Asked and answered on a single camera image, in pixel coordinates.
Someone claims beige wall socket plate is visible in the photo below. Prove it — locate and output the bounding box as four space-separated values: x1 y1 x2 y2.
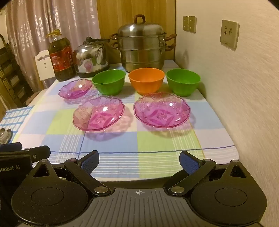
219 19 240 50

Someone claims pink curtain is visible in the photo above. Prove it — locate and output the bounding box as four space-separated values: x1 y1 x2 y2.
0 0 101 90

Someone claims checked pastel tablecloth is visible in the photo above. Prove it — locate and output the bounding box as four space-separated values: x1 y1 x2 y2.
12 59 240 182

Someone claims dark wooden rack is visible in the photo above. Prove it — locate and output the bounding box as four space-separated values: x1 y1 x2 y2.
0 34 33 108

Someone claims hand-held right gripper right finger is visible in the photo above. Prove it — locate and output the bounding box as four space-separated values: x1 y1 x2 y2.
168 151 251 196

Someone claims cooking oil bottle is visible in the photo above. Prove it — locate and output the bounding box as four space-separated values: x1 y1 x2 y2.
48 29 76 82

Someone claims green plastic bowl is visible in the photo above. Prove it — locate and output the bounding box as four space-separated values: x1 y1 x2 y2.
166 68 201 97
92 69 126 96

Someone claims stainless steel kettle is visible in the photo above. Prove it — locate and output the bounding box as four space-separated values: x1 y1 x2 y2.
73 37 111 78

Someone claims pink transparent plate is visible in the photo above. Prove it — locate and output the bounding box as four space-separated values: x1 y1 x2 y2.
133 92 192 129
72 96 125 132
58 79 93 100

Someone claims orange plastic bowl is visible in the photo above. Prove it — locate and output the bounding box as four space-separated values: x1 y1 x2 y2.
128 68 165 92

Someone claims stainless steel steamer pot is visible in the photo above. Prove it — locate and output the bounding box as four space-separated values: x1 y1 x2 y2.
110 14 177 73

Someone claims blue checked cloth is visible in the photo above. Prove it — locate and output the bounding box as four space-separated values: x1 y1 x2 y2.
0 106 35 145

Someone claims wooden panel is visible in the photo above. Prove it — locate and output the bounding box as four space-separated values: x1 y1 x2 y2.
96 0 177 64

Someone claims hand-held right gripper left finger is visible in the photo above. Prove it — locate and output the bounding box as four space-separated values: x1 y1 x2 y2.
26 150 111 196

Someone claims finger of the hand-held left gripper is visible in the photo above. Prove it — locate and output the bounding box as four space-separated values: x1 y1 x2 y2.
0 142 22 152
0 146 51 162

